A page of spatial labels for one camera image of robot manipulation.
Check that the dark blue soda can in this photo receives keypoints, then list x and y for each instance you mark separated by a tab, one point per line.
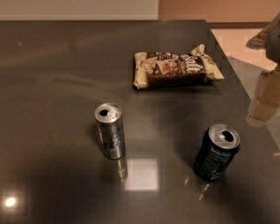
219	146

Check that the silver redbull can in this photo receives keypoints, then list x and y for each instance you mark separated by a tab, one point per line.
111	132

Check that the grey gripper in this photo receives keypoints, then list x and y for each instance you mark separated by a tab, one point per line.
267	104

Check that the brown chip bag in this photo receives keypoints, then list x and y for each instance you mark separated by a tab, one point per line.
162	69

